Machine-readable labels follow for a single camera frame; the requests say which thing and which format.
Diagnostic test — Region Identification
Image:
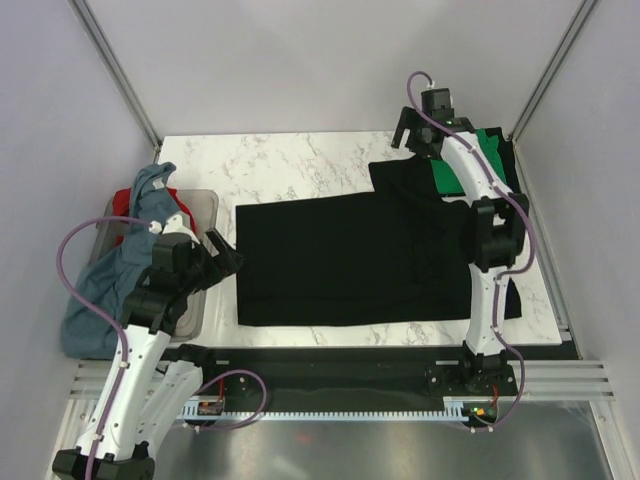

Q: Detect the black t-shirt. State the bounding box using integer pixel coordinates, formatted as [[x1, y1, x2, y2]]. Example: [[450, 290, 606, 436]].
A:
[[236, 156, 471, 327], [482, 127, 521, 193]]

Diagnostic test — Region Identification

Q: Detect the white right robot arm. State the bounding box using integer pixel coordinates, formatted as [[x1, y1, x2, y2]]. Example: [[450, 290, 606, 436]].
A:
[[391, 107, 535, 394]]

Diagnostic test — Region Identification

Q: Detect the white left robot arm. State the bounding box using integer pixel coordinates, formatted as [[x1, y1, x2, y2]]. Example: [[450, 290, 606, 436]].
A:
[[52, 228, 243, 479]]

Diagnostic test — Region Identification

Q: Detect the folded green t-shirt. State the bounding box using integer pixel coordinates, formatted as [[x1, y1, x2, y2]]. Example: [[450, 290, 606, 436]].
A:
[[430, 127, 507, 196]]

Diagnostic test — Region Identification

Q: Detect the clear plastic bin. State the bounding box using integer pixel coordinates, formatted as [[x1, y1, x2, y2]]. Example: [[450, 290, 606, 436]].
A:
[[89, 189, 219, 347]]

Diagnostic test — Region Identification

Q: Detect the folded black t-shirt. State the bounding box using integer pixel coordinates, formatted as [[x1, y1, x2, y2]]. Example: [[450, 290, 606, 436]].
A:
[[482, 127, 521, 193]]

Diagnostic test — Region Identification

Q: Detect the red t-shirt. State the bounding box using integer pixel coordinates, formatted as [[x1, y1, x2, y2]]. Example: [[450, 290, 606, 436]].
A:
[[112, 185, 199, 248]]

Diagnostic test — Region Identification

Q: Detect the blue-grey t-shirt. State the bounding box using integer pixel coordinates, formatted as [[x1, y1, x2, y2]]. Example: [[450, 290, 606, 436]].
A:
[[61, 162, 176, 360]]

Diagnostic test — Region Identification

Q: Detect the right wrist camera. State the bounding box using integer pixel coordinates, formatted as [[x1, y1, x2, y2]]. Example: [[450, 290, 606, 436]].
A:
[[421, 88, 455, 122]]

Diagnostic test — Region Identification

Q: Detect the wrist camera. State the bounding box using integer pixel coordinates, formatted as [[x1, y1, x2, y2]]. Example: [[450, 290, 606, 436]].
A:
[[150, 212, 200, 273], [421, 88, 455, 122]]

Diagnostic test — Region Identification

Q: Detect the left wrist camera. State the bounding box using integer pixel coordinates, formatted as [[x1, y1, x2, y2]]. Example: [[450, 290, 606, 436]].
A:
[[150, 212, 200, 273]]

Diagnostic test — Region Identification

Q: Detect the white slotted cable duct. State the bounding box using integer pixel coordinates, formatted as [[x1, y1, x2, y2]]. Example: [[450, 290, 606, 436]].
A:
[[177, 397, 469, 422]]

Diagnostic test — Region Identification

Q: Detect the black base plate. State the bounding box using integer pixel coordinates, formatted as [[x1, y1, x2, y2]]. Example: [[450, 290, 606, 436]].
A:
[[179, 345, 521, 414]]

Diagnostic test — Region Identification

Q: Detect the right aluminium frame post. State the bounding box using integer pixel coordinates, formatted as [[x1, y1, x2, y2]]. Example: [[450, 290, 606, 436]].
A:
[[507, 0, 600, 142]]

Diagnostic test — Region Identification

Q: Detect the aluminium frame post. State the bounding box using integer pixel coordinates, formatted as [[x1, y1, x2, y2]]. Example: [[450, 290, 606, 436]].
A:
[[68, 0, 162, 154], [507, 0, 600, 142]]

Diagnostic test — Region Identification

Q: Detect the left aluminium frame post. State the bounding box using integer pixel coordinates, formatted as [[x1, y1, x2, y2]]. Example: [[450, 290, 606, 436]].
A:
[[68, 0, 162, 154]]

